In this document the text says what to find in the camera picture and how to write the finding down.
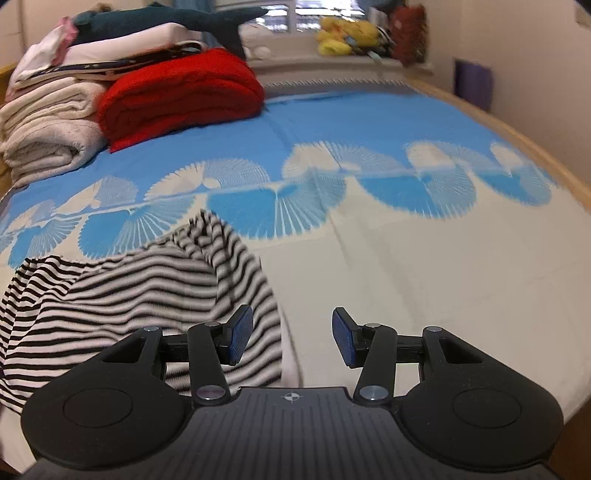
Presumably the teal shark plush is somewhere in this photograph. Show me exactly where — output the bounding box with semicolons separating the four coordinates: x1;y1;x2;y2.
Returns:
73;1;271;60

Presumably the black white striped shirt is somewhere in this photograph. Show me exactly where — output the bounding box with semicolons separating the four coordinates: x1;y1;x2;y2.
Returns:
0;210;284;415

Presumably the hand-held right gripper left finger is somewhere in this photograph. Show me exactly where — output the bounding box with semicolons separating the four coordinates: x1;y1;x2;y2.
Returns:
99;304;254;408

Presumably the dark red bag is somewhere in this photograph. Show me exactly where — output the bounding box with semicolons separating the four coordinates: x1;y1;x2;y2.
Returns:
389;4;428;68

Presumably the dark patterned folded cloth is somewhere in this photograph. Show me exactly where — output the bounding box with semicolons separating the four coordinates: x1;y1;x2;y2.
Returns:
44;41;214;83

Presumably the white folded quilt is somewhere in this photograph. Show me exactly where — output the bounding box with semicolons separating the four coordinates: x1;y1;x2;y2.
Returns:
59;23;205;66

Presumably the white plush toy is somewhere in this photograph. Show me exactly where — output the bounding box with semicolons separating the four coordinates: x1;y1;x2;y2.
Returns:
239;23;274;62

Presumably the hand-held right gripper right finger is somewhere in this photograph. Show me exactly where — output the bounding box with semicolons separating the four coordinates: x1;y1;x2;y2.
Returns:
332;306;491;408

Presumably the red folded blanket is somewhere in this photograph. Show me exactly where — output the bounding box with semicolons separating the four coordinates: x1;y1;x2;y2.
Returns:
96;48;267;154

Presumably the pink white folded cloth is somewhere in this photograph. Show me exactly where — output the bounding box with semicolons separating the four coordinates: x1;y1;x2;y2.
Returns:
8;16;80;92

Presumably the purple box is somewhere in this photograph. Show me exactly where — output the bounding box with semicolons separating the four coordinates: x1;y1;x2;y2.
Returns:
454;59;493;112

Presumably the yellow plush toy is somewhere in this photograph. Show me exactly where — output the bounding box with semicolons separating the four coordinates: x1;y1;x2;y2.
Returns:
316;16;385;57

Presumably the cream folded blanket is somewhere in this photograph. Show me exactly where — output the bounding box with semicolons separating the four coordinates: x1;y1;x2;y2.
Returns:
0;76;110;188

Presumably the blue white printed bed sheet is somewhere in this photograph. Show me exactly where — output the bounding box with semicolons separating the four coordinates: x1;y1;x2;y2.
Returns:
0;76;591;472

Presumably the window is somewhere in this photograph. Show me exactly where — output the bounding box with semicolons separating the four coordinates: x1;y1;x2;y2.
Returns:
285;0;371;34

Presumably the wooden bed frame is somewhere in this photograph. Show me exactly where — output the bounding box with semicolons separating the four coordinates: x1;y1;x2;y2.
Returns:
406;76;591;214

